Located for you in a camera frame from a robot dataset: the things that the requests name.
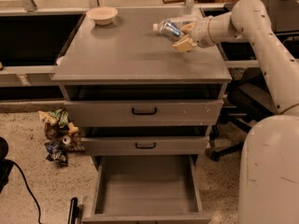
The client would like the wooden stick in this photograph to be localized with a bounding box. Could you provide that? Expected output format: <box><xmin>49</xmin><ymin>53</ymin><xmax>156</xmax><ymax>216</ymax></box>
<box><xmin>163</xmin><ymin>0</ymin><xmax>185</xmax><ymax>4</ymax></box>

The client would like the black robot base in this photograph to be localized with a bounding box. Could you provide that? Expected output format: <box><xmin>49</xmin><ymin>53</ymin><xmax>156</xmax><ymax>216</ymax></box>
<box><xmin>0</xmin><ymin>137</ymin><xmax>14</xmax><ymax>193</ymax></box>

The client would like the grey drawer cabinet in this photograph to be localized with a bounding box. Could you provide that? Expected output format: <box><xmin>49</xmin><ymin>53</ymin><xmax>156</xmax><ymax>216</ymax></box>
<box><xmin>50</xmin><ymin>6</ymin><xmax>233</xmax><ymax>224</ymax></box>

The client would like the grey bottom drawer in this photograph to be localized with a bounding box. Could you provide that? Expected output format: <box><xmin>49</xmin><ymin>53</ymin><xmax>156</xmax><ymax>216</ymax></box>
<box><xmin>82</xmin><ymin>155</ymin><xmax>211</xmax><ymax>224</ymax></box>

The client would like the beige paper bowl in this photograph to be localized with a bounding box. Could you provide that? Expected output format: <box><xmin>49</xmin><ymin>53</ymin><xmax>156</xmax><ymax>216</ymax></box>
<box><xmin>86</xmin><ymin>7</ymin><xmax>118</xmax><ymax>25</ymax></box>

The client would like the grey top drawer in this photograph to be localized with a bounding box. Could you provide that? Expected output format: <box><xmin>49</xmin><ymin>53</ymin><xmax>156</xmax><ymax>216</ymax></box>
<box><xmin>64</xmin><ymin>100</ymin><xmax>223</xmax><ymax>127</ymax></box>

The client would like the green snack bag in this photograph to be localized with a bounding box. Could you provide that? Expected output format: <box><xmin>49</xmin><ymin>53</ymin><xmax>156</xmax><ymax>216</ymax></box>
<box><xmin>38</xmin><ymin>109</ymin><xmax>69</xmax><ymax>128</ymax></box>

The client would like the grey middle drawer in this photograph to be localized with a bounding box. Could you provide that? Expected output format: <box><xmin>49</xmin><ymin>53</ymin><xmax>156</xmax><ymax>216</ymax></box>
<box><xmin>81</xmin><ymin>136</ymin><xmax>209</xmax><ymax>156</ymax></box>

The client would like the silver blue redbull can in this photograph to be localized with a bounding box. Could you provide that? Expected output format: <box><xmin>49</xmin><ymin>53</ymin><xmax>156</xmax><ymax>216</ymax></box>
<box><xmin>162</xmin><ymin>21</ymin><xmax>182</xmax><ymax>42</ymax></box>

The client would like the blue snack bag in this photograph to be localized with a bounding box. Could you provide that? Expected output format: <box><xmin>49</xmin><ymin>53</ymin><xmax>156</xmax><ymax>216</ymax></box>
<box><xmin>44</xmin><ymin>141</ymin><xmax>68</xmax><ymax>165</ymax></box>

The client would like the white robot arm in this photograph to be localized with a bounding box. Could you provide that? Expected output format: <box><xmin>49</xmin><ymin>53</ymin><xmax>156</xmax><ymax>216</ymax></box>
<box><xmin>174</xmin><ymin>0</ymin><xmax>299</xmax><ymax>224</ymax></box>

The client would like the black office chair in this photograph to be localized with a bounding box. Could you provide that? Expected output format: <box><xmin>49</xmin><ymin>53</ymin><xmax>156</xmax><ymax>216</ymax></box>
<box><xmin>208</xmin><ymin>0</ymin><xmax>299</xmax><ymax>162</ymax></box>

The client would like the grey drawer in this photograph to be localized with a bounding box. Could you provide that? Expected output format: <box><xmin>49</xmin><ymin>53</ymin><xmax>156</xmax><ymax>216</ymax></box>
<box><xmin>64</xmin><ymin>100</ymin><xmax>223</xmax><ymax>127</ymax></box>
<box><xmin>82</xmin><ymin>155</ymin><xmax>211</xmax><ymax>224</ymax></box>
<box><xmin>81</xmin><ymin>136</ymin><xmax>209</xmax><ymax>156</ymax></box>

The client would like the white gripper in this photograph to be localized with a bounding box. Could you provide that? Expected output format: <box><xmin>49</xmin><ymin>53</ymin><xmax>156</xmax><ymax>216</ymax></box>
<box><xmin>172</xmin><ymin>16</ymin><xmax>215</xmax><ymax>52</ymax></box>

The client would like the brown snack bag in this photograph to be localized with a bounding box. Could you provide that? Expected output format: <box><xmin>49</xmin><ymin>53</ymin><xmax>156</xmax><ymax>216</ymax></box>
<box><xmin>44</xmin><ymin>122</ymin><xmax>84</xmax><ymax>152</ymax></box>

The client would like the clear plastic water bottle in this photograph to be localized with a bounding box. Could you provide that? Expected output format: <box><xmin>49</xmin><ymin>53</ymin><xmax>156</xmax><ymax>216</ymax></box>
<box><xmin>152</xmin><ymin>16</ymin><xmax>197</xmax><ymax>35</ymax></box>

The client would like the black handle bar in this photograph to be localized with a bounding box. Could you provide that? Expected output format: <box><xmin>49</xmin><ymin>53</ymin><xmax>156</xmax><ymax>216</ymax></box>
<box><xmin>67</xmin><ymin>197</ymin><xmax>78</xmax><ymax>224</ymax></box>

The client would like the black cable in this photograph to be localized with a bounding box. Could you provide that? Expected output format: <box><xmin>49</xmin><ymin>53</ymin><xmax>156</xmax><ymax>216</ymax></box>
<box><xmin>8</xmin><ymin>159</ymin><xmax>45</xmax><ymax>224</ymax></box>

